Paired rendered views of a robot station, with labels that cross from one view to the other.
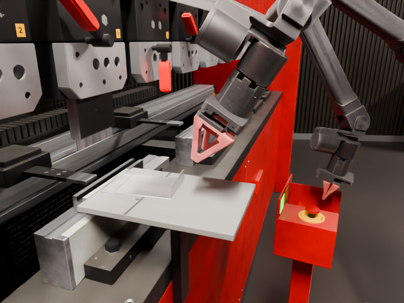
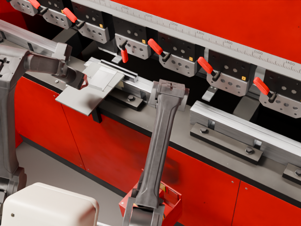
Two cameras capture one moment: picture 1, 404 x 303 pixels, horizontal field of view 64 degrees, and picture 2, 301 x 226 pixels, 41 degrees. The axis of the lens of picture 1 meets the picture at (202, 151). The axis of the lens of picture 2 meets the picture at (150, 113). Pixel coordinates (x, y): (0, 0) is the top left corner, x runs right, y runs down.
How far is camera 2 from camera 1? 1.82 m
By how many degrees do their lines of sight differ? 87
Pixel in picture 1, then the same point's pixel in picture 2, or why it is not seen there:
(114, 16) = (98, 19)
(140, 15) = (116, 25)
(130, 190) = (97, 74)
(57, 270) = not seen: hidden behind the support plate
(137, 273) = not seen: hidden behind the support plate
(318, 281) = not seen: outside the picture
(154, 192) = (93, 80)
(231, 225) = (60, 99)
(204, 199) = (81, 95)
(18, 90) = (62, 23)
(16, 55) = (61, 16)
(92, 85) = (87, 34)
